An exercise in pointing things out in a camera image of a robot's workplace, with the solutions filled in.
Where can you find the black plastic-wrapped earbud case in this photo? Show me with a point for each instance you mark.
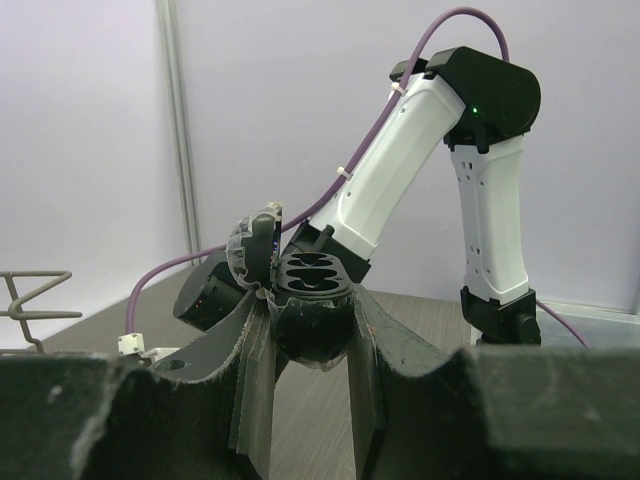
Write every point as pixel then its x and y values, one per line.
pixel 309 296

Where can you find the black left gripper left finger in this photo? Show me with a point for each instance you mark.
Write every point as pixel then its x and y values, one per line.
pixel 203 412

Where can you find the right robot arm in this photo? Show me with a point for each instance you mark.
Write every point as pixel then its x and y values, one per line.
pixel 480 107

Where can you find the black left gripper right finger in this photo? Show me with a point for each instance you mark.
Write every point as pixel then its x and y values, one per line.
pixel 488 412

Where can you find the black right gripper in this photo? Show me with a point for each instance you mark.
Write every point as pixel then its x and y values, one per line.
pixel 209 294

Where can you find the grey wire dish rack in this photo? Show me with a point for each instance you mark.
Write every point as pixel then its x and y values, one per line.
pixel 16 309

